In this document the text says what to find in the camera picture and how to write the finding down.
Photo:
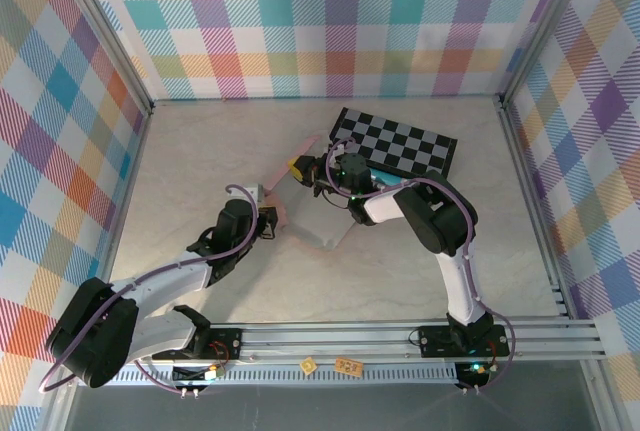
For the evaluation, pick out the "pink paper box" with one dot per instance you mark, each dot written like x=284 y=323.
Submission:
x=310 y=216

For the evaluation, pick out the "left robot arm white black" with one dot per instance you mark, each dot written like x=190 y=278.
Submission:
x=150 y=291

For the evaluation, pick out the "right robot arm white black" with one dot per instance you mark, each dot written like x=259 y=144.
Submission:
x=460 y=281

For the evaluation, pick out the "teal marker pen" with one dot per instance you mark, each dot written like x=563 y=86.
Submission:
x=390 y=180

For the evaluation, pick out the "black grey folding chessboard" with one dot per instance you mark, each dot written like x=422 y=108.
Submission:
x=400 y=143

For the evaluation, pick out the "small yellow tag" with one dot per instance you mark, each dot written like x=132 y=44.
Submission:
x=308 y=365

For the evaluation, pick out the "small orange tag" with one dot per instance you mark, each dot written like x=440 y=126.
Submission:
x=348 y=366

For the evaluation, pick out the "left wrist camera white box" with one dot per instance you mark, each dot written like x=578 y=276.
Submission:
x=258 y=192

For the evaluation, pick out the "rear aluminium frame rail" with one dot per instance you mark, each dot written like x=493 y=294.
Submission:
x=325 y=98

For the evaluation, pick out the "aluminium frame rail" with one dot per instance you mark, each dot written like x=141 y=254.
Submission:
x=536 y=201
x=325 y=98

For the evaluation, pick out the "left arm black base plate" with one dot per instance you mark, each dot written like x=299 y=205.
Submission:
x=225 y=343

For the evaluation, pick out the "wide aluminium mounting rail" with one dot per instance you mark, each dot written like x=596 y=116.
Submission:
x=325 y=343

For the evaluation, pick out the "right side aluminium frame rail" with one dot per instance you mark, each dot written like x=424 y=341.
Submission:
x=536 y=201

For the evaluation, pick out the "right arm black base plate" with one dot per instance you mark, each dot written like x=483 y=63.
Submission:
x=435 y=341

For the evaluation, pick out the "right rear aluminium frame post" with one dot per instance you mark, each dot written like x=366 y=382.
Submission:
x=542 y=26

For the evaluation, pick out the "aluminium frame post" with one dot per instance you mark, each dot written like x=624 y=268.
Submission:
x=597 y=398
x=542 y=26
x=60 y=403
x=104 y=26

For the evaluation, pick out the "left rear aluminium frame post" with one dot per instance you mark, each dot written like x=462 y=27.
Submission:
x=104 y=26

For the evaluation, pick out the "left front aluminium frame post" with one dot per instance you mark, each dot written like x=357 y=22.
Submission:
x=60 y=403

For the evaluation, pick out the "right front aluminium frame post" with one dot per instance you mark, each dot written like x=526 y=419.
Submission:
x=597 y=398

